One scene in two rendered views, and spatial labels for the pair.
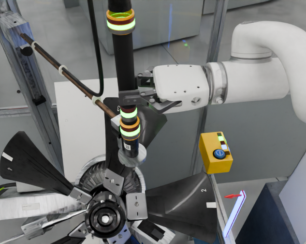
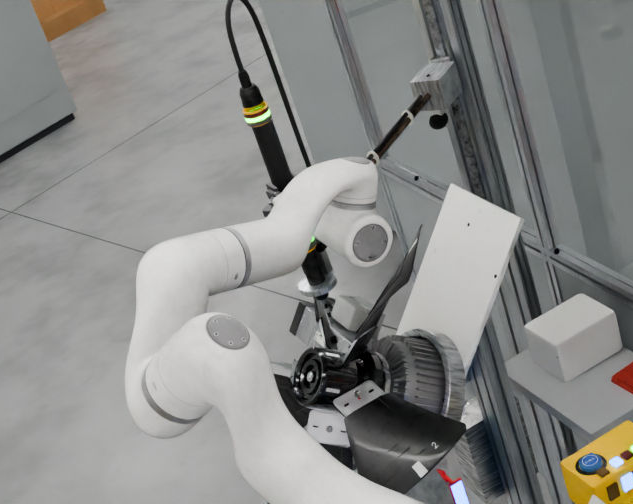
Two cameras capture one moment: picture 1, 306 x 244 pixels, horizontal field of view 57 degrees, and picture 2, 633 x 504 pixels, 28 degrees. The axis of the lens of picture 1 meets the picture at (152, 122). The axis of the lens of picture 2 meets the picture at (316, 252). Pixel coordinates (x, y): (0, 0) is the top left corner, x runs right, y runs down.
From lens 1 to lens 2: 1.99 m
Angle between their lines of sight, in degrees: 63
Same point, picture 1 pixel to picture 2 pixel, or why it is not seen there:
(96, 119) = (462, 270)
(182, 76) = not seen: hidden behind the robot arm
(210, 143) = (611, 441)
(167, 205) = (379, 422)
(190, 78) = not seen: hidden behind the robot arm
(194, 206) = (401, 451)
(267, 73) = (334, 220)
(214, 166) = (570, 482)
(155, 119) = (404, 273)
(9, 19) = (432, 68)
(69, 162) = (407, 319)
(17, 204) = (315, 326)
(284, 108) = not seen: outside the picture
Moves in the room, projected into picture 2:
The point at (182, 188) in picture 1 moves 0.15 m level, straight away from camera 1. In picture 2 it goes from (420, 423) to (498, 396)
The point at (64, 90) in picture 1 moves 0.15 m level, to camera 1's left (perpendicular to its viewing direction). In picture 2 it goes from (453, 202) to (424, 180)
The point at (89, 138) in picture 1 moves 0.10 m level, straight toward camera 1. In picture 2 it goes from (441, 296) to (407, 322)
